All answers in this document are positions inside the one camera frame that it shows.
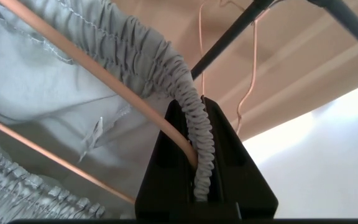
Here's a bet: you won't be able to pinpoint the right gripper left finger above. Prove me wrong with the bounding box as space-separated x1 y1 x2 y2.
134 99 199 219

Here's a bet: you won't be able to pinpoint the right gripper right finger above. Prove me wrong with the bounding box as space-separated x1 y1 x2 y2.
203 96 279 219

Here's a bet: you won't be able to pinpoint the pink clothes hanger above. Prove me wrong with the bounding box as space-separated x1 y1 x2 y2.
0 0 199 205
197 0 272 135

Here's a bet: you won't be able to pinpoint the pale grey shorts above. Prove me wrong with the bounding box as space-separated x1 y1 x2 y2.
0 0 216 220

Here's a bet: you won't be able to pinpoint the black clothes rack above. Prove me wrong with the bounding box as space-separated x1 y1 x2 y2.
190 0 358 80

